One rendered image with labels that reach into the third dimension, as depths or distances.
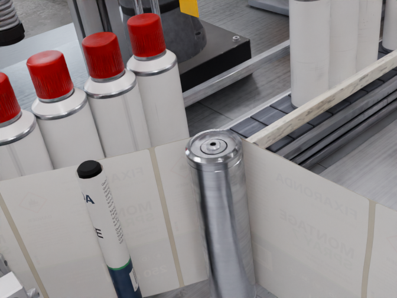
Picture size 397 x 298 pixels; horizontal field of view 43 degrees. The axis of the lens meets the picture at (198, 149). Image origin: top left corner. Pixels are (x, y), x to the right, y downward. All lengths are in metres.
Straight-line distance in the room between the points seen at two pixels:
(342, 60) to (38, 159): 0.43
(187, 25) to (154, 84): 0.37
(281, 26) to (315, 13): 0.47
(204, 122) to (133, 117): 0.32
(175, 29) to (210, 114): 0.15
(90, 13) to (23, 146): 0.21
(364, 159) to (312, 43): 0.16
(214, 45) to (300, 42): 0.26
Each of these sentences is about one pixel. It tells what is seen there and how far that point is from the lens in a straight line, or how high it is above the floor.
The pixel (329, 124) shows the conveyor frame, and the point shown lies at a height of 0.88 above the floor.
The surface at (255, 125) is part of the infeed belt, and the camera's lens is 0.69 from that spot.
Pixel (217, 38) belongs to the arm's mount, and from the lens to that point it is 0.92.
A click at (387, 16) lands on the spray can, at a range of 0.85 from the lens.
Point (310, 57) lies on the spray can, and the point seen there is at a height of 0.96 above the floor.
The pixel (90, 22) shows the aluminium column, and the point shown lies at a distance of 0.61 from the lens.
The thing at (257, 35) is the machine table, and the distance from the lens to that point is 1.08.
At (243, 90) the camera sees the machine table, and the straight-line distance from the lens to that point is 0.87.
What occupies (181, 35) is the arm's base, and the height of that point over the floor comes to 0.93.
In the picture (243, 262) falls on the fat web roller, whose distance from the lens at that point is 0.38.
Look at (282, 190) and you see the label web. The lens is 0.34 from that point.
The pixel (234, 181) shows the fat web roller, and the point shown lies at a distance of 0.33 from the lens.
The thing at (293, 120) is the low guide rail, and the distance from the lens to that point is 0.63.
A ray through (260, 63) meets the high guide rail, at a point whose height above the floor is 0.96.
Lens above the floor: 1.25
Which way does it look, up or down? 35 degrees down
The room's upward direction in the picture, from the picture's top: 9 degrees counter-clockwise
